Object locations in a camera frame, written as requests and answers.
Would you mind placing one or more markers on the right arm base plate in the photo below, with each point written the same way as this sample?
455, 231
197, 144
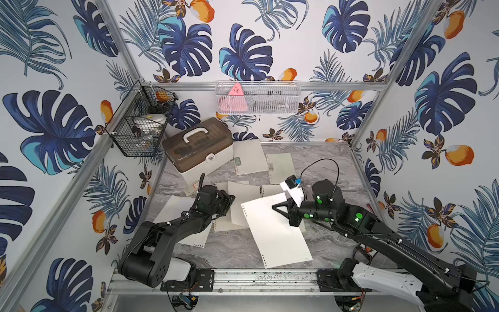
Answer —
336, 280

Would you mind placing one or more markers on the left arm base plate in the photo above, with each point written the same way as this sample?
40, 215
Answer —
197, 280

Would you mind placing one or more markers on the large cream notebook blue label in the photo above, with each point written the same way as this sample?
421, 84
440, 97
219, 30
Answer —
225, 223

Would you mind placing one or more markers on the pale green spiral notebook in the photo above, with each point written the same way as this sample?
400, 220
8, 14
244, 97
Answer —
280, 167

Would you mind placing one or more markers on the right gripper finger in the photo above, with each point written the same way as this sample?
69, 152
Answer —
294, 219
283, 207

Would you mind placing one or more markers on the white mesh wall shelf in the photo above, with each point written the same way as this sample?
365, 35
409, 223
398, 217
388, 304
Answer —
271, 97

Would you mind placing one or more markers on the brown lid storage box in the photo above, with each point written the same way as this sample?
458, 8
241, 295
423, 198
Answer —
201, 149

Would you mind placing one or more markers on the aluminium front rail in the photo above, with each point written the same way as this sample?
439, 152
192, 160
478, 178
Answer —
282, 282

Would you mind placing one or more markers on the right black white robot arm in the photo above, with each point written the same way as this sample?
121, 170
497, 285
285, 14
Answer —
429, 282

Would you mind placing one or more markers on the small card on table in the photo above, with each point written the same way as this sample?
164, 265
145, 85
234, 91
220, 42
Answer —
191, 189

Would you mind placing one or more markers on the white bowl in basket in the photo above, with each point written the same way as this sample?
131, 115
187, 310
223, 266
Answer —
149, 123

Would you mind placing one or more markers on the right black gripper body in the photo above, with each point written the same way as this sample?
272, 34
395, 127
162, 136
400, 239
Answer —
308, 210

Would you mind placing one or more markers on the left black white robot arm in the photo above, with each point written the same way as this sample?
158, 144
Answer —
148, 256

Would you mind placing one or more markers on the black wire basket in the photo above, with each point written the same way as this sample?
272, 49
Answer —
140, 100

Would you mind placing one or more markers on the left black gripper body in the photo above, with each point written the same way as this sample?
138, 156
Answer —
220, 201

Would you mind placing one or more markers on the pink triangle item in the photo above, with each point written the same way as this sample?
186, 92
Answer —
234, 101

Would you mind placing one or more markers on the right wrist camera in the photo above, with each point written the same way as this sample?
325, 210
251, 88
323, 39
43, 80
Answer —
293, 186

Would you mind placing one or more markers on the green circuit board left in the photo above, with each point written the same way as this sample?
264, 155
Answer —
188, 301

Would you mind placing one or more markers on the cream spiral notebook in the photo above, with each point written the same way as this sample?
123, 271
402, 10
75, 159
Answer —
249, 157

